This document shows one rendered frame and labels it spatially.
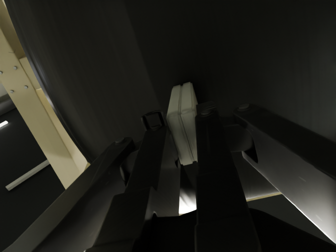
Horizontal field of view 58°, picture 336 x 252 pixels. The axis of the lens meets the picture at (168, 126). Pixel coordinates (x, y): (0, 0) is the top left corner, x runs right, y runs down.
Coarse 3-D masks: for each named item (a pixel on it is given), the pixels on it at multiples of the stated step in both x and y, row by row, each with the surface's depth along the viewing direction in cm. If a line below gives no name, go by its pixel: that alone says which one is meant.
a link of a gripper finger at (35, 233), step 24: (120, 144) 15; (96, 168) 13; (72, 192) 11; (96, 192) 12; (120, 192) 13; (48, 216) 10; (72, 216) 10; (96, 216) 11; (24, 240) 9; (48, 240) 9; (72, 240) 10
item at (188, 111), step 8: (184, 88) 20; (192, 88) 20; (184, 96) 18; (192, 96) 18; (184, 104) 17; (192, 104) 17; (184, 112) 16; (192, 112) 16; (184, 120) 16; (192, 120) 16; (184, 128) 16; (192, 128) 16; (192, 136) 16; (192, 144) 16; (192, 152) 16
